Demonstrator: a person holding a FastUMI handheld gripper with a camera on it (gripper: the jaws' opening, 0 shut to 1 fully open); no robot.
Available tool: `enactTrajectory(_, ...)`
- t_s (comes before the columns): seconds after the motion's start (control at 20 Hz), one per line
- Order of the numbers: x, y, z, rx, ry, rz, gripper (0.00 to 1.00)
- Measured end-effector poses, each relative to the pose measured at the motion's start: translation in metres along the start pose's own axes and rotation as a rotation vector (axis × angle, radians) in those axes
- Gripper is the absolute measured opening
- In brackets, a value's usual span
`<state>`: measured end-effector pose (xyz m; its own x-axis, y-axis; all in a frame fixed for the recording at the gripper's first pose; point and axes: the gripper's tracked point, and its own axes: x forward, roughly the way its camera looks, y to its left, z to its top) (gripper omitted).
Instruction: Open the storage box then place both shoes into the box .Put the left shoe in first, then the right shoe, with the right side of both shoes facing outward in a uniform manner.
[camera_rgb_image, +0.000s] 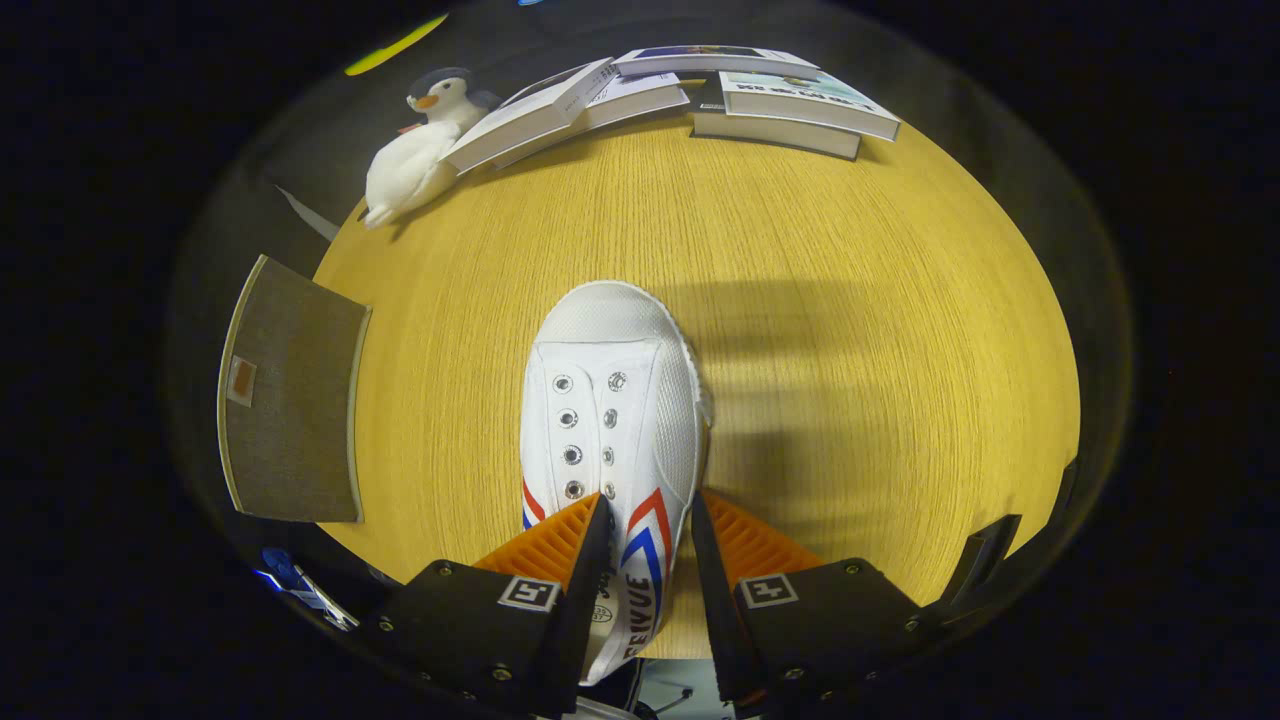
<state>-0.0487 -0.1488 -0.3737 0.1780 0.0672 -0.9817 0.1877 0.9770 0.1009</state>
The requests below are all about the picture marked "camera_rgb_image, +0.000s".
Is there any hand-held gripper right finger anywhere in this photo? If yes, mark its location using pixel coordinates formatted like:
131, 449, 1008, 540
688, 488, 943, 709

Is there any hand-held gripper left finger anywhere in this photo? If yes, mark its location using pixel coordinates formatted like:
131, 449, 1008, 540
356, 491, 615, 719

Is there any white canvas shoe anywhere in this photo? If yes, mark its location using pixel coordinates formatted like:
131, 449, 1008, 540
518, 280, 713, 687

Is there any grey fabric storage box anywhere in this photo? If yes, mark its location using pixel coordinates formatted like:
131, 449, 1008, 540
216, 254, 373, 525

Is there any blue white object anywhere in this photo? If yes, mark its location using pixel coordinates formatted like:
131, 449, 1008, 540
255, 546, 359, 633

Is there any dark grey book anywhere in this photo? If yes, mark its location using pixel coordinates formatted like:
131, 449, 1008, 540
690, 85, 863, 161

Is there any white plush toy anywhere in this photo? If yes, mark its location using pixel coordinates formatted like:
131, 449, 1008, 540
362, 120, 463, 231

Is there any white book with dark portrait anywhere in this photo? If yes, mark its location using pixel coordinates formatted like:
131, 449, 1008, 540
440, 57, 619, 176

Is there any plain white book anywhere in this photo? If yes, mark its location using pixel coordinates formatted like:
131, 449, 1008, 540
490, 72, 693, 171

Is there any book with pale green cover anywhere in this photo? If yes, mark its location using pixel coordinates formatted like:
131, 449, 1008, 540
718, 70, 901, 143

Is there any penguin plush toy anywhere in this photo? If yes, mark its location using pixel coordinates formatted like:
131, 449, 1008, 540
397, 67, 503, 136

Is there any book with blue picture cover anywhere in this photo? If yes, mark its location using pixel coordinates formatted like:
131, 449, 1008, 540
612, 45, 819, 79

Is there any black backdrop cloth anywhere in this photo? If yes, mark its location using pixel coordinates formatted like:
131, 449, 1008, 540
165, 0, 1131, 621

